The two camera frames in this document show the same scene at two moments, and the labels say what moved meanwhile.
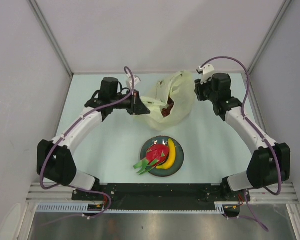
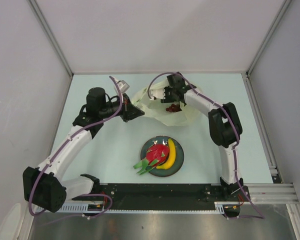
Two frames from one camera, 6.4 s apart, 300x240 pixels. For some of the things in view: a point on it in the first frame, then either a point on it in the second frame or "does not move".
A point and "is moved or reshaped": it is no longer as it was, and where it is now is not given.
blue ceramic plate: x=178 y=162 does not move
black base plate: x=161 y=196 does not move
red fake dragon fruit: x=156 y=154 does not move
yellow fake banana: x=171 y=155 does not move
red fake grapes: x=166 y=111 is moved or reshaped
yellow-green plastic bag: x=179 y=87 is moved or reshaped
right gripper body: x=203 y=91 to x=170 y=97
